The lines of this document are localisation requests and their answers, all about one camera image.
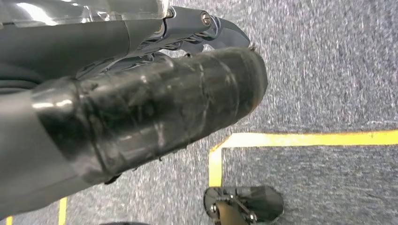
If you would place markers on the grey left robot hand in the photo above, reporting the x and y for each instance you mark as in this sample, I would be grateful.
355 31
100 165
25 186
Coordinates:
140 108

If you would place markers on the black robot foot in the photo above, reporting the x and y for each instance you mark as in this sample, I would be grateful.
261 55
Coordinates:
258 202

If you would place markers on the yellow floor tape square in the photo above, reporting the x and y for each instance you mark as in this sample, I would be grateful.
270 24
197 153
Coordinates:
295 139

